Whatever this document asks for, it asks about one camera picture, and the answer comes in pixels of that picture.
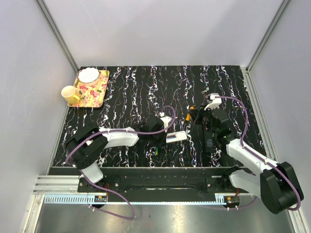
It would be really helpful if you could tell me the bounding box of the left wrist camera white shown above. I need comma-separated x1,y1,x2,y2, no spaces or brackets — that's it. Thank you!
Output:
159,112,173,129

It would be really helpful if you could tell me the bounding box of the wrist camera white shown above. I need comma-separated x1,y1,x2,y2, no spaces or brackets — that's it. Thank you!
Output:
159,112,173,129
204,93,222,111

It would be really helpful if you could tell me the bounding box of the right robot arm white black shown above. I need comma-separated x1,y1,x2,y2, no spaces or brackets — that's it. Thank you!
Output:
189,108,304,214

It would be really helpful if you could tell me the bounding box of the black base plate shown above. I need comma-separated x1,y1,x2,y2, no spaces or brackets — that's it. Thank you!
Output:
77,166,251,203

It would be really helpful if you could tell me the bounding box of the black remote control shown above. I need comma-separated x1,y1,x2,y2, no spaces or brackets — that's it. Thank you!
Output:
202,125,216,153

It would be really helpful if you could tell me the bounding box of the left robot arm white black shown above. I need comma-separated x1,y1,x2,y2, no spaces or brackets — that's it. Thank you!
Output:
65,116,172,192

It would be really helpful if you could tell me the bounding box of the white scalloped bowl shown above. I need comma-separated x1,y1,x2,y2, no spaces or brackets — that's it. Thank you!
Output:
78,67,100,83

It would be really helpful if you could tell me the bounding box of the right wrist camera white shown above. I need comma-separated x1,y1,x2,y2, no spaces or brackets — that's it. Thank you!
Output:
204,93,222,111

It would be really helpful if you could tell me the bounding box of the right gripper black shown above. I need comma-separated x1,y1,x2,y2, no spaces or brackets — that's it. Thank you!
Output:
189,103,218,136

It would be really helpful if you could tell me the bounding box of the white remote control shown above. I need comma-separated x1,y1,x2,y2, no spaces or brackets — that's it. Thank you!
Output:
166,131,188,144

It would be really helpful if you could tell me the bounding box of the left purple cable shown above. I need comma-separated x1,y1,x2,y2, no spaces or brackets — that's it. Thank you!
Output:
65,105,177,220

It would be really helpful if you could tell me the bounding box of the yellow mug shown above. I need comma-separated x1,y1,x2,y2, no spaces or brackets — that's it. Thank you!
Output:
61,85,81,105

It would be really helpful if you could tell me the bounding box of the floral pink yellow tray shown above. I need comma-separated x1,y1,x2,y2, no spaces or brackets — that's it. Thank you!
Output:
67,70,110,108

